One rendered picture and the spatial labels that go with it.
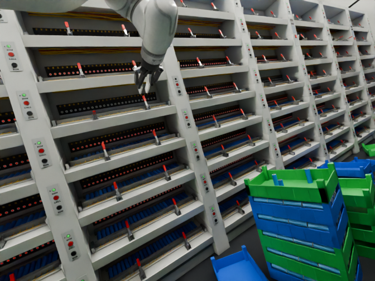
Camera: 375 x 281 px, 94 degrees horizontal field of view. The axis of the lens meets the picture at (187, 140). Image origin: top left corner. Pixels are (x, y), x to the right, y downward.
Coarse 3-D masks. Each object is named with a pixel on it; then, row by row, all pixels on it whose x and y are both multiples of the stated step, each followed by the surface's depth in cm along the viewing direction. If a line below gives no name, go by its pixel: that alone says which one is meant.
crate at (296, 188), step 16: (256, 176) 87; (288, 176) 85; (304, 176) 80; (320, 176) 75; (336, 176) 70; (256, 192) 77; (272, 192) 72; (288, 192) 67; (304, 192) 63; (320, 192) 59
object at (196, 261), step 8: (240, 224) 122; (248, 224) 124; (232, 232) 117; (240, 232) 120; (208, 248) 107; (192, 256) 103; (200, 256) 104; (208, 256) 107; (184, 264) 99; (192, 264) 101; (176, 272) 97; (184, 272) 99; (160, 280) 92; (168, 280) 94
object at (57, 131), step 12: (108, 108) 102; (120, 108) 105; (156, 108) 99; (168, 108) 100; (48, 120) 75; (96, 120) 82; (108, 120) 85; (120, 120) 88; (132, 120) 91; (60, 132) 76; (72, 132) 78
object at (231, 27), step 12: (216, 0) 145; (228, 0) 135; (240, 12) 136; (228, 24) 140; (228, 36) 144; (228, 48) 147; (240, 48) 137; (252, 60) 137; (240, 72) 143; (252, 72) 136; (240, 84) 146; (264, 96) 139; (240, 108) 153; (252, 108) 142; (264, 120) 136; (264, 132) 138; (276, 144) 140; (264, 156) 144; (276, 168) 137
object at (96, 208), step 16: (144, 160) 107; (160, 160) 113; (96, 176) 94; (112, 176) 99; (128, 176) 103; (144, 176) 103; (160, 176) 101; (176, 176) 101; (192, 176) 103; (96, 192) 91; (112, 192) 88; (128, 192) 90; (144, 192) 89; (160, 192) 94; (80, 208) 80; (96, 208) 81; (112, 208) 82; (80, 224) 76
